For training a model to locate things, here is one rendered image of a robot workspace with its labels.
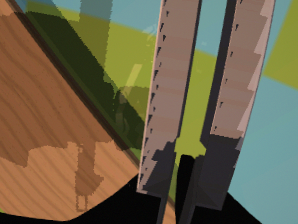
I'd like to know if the brown wooden board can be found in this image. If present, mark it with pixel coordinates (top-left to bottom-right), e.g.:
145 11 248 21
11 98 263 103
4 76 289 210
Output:
0 0 141 221

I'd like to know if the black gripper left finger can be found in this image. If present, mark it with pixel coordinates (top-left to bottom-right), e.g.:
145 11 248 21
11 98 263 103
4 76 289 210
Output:
0 173 161 224

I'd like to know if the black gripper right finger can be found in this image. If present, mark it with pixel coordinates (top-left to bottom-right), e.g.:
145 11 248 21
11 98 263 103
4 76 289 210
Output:
176 155 262 224

